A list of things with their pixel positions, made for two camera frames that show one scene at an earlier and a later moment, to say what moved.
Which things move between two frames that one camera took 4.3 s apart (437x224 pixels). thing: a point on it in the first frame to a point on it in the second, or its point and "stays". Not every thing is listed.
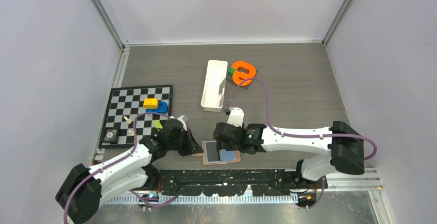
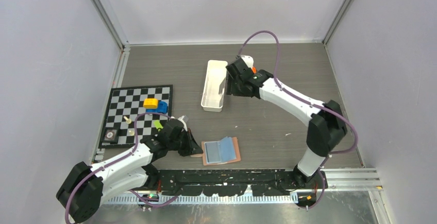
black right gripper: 220,147 to 230,89
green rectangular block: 157,124 stays
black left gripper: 191,147 stays
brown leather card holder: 210,154 stays
